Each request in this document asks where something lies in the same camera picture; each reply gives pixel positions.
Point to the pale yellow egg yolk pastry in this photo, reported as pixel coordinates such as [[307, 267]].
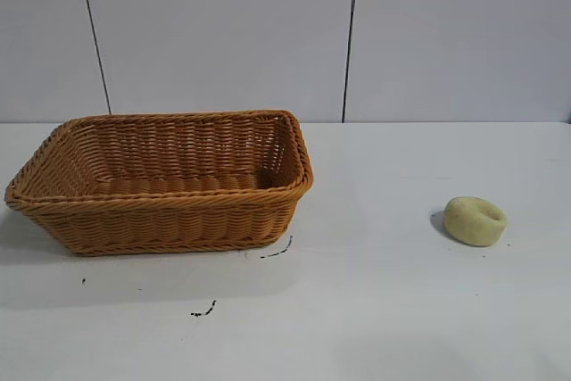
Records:
[[473, 225]]

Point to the brown wicker basket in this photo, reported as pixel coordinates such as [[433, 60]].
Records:
[[178, 216]]

